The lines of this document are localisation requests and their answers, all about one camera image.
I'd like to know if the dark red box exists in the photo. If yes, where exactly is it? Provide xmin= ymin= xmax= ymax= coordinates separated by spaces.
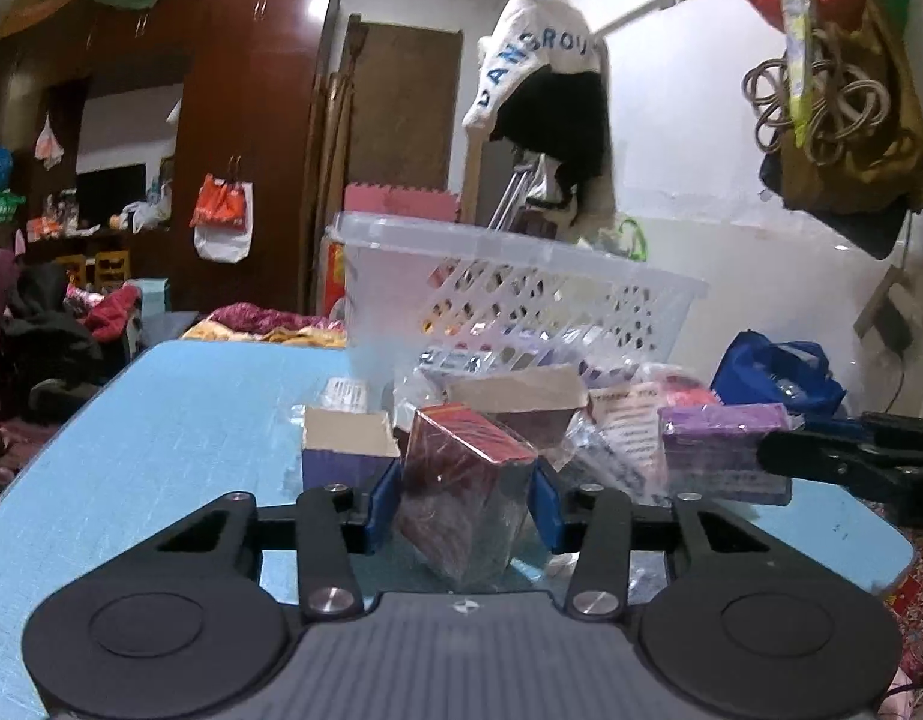
xmin=395 ymin=403 xmax=538 ymax=590

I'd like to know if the blue box with cardboard flap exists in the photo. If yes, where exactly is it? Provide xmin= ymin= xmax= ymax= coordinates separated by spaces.
xmin=301 ymin=408 xmax=401 ymax=491

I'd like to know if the red white tissue pack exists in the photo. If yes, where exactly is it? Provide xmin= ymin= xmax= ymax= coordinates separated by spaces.
xmin=589 ymin=362 xmax=720 ymax=494

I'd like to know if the purple box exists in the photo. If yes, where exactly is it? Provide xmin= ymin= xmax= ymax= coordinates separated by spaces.
xmin=658 ymin=403 xmax=792 ymax=505

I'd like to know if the blue fabric bag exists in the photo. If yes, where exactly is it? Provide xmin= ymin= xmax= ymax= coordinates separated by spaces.
xmin=711 ymin=330 xmax=847 ymax=418

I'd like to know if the yellow orange blanket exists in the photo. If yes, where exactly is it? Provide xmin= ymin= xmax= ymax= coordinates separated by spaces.
xmin=182 ymin=302 xmax=347 ymax=349

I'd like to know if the clear plastic laundry basket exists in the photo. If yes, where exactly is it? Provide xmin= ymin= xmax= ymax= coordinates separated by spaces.
xmin=331 ymin=211 xmax=708 ymax=405

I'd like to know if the green white shopping bag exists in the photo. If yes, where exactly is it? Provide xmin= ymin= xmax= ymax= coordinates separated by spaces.
xmin=577 ymin=216 xmax=649 ymax=263

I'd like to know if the orange white hanging bag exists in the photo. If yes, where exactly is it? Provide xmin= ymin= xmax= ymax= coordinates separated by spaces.
xmin=190 ymin=174 xmax=255 ymax=265

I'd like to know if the pink foam mat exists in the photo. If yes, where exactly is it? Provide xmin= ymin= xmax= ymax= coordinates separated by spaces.
xmin=343 ymin=184 xmax=460 ymax=223

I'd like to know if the hanging brown bag bundle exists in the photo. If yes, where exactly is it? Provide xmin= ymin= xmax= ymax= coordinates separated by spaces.
xmin=741 ymin=0 xmax=923 ymax=260

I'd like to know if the brown wooden door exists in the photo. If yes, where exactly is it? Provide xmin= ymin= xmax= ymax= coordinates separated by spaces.
xmin=341 ymin=15 xmax=463 ymax=190

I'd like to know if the dark red wooden wardrobe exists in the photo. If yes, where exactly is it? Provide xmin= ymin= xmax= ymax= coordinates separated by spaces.
xmin=0 ymin=0 xmax=340 ymax=310

